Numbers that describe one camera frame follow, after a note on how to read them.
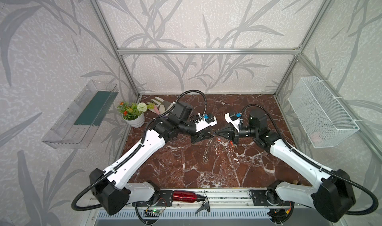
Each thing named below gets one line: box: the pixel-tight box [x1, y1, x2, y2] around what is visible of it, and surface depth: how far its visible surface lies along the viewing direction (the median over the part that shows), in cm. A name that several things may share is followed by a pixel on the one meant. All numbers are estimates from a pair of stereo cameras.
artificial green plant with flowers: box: [116, 101, 148, 121], surface depth 95 cm
